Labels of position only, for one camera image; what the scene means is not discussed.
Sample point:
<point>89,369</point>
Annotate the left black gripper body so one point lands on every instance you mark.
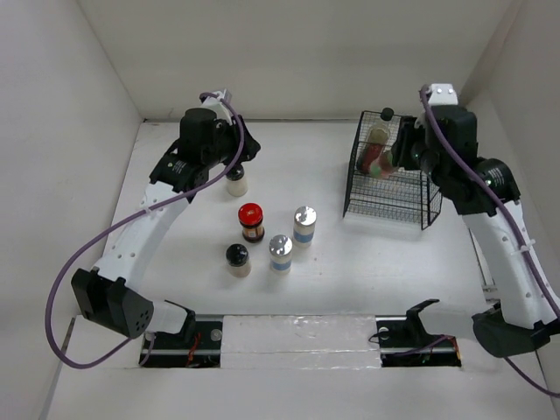
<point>227,147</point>

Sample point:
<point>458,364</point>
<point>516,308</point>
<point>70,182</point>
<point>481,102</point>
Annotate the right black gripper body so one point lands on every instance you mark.
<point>428,158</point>

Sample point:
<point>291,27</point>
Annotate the tall dark sauce bottle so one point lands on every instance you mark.
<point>377,137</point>

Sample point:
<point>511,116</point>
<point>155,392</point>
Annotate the yellow cap chili sauce bottle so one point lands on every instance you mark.
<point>382,167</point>

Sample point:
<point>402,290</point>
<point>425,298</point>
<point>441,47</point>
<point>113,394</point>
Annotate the silver cap blue label shaker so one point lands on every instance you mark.
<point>280,252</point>
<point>305,218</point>

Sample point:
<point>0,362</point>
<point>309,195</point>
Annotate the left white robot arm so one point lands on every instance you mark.
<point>108,293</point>

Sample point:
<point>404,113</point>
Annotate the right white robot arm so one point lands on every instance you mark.
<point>487,198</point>

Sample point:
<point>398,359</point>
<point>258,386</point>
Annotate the black cap shaker far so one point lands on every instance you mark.
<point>237,184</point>

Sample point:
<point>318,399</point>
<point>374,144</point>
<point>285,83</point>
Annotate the black cap shaker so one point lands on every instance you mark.
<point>237,184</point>
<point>238,262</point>

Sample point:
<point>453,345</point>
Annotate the red lid sauce jar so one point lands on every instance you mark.
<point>250,216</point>

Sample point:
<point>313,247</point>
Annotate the black cap shaker near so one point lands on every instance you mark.
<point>238,262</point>

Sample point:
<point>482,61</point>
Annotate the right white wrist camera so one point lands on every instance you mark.
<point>442,94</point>

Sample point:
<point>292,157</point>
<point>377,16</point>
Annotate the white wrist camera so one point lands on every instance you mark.
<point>218,101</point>
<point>442,94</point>

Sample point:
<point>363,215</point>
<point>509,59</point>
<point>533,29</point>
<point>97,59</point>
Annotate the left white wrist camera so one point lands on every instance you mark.
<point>218,101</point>

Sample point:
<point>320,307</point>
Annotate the black wire rack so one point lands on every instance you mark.
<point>405,196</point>

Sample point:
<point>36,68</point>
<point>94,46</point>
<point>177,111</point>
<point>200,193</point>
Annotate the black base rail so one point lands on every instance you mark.
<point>303,342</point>

